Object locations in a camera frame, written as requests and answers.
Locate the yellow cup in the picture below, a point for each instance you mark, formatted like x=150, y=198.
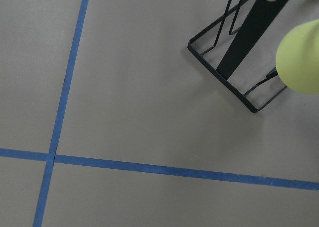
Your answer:
x=297, y=58

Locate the black wire cup rack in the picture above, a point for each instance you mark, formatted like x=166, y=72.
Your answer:
x=257, y=21

